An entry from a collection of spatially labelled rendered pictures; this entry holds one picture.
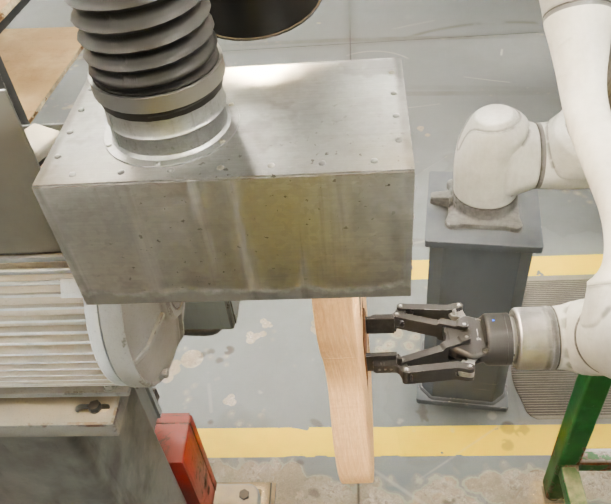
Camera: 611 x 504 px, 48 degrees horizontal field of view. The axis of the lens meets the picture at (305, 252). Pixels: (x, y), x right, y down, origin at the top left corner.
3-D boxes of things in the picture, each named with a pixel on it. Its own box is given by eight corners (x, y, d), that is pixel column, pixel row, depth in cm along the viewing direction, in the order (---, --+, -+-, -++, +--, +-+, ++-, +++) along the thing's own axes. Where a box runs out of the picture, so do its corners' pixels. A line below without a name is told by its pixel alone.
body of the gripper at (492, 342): (513, 379, 96) (447, 380, 97) (502, 336, 103) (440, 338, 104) (518, 341, 91) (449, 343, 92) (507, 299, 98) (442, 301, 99)
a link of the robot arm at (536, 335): (540, 337, 103) (500, 338, 103) (547, 292, 97) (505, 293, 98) (554, 383, 96) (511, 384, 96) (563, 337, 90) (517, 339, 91)
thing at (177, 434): (106, 528, 160) (53, 448, 134) (119, 478, 169) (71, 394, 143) (211, 528, 157) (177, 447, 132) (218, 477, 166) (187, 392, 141)
